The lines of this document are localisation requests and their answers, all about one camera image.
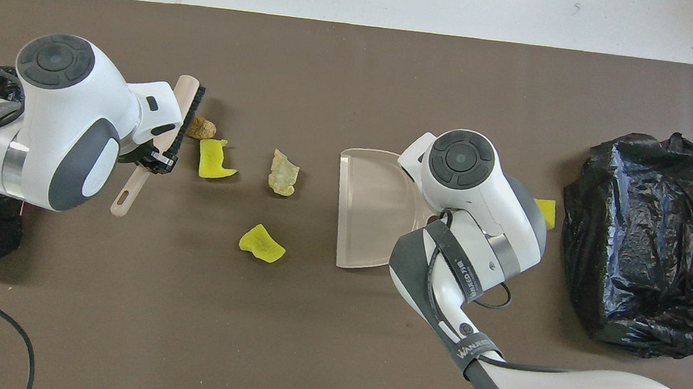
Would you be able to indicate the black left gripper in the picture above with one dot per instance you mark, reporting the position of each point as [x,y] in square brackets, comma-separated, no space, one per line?
[133,155]

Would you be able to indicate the yellow wedge sponge piece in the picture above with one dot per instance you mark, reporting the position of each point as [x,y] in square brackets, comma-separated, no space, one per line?
[261,243]

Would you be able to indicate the brown table mat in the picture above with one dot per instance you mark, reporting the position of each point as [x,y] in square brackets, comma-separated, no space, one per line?
[334,71]

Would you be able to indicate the yellow notched sponge piece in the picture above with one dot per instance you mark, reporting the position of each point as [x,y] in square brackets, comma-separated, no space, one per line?
[213,160]

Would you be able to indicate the pale trash piece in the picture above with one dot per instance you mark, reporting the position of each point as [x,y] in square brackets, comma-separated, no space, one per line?
[283,173]

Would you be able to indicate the black trash bag bin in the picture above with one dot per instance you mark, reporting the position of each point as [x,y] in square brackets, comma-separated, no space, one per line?
[656,253]

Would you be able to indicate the beige plastic dustpan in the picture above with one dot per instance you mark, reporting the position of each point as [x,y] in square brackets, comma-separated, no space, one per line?
[370,210]

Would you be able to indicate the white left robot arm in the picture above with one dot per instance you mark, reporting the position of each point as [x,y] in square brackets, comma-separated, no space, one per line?
[58,119]

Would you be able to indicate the brown bread-like trash piece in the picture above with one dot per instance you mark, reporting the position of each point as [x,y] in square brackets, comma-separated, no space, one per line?
[202,128]

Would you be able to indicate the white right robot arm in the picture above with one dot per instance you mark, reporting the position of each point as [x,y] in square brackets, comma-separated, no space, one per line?
[481,196]

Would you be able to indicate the beige hand brush black bristles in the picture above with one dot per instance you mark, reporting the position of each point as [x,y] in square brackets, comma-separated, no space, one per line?
[188,97]

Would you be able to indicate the small yellow sponge piece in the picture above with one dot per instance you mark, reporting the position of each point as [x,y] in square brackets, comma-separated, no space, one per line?
[547,212]

